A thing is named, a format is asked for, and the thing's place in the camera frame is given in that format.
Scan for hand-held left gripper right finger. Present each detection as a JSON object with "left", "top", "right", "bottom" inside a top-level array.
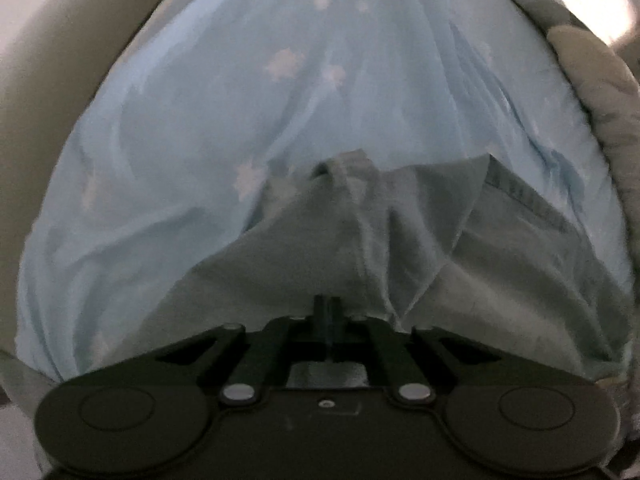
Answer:
[{"left": 327, "top": 296, "right": 502, "bottom": 404}]

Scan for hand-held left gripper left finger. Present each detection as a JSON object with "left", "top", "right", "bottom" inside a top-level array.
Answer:
[{"left": 152, "top": 296, "right": 329, "bottom": 404}]

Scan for grey-blue denim jeans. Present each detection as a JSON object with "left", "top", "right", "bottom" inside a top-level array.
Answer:
[{"left": 185, "top": 149, "right": 633, "bottom": 382}]

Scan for light blue star-print bed sheet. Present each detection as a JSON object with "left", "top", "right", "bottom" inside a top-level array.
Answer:
[{"left": 15, "top": 0, "right": 631, "bottom": 381}]

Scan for grey duvet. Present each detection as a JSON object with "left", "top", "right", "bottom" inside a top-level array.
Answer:
[{"left": 500, "top": 0, "right": 640, "bottom": 281}]

